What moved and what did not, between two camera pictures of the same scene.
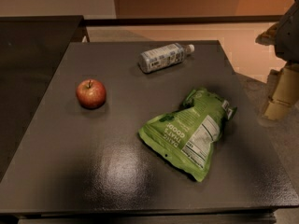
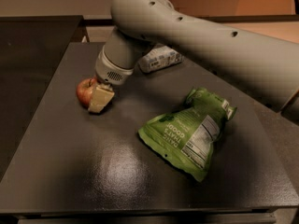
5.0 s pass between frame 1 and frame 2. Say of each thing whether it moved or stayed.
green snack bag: stayed
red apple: stayed
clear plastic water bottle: stayed
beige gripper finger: moved
